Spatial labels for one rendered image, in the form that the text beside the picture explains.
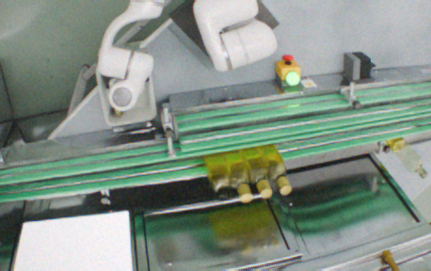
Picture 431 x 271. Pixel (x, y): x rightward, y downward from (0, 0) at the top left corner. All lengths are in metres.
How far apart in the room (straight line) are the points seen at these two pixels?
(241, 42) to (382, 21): 0.75
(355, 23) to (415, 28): 0.30
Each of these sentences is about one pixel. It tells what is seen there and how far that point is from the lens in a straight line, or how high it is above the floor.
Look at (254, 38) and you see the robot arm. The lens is 1.03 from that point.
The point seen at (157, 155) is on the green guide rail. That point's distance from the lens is 1.34.
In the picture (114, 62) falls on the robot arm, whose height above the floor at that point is 1.10.
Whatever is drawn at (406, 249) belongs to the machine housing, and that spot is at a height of 1.40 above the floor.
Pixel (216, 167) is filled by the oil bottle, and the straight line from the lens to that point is 1.28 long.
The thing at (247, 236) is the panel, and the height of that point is 1.20.
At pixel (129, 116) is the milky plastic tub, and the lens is 1.41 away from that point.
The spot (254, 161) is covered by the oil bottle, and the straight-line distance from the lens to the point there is 1.29.
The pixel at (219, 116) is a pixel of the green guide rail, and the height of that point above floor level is 0.92.
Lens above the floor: 2.06
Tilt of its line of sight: 58 degrees down
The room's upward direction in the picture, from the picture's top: 160 degrees clockwise
